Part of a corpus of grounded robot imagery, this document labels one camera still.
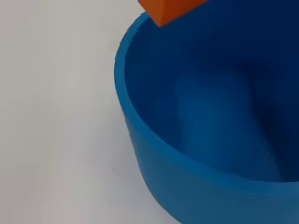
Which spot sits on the orange cube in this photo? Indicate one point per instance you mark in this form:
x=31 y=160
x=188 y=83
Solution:
x=168 y=11

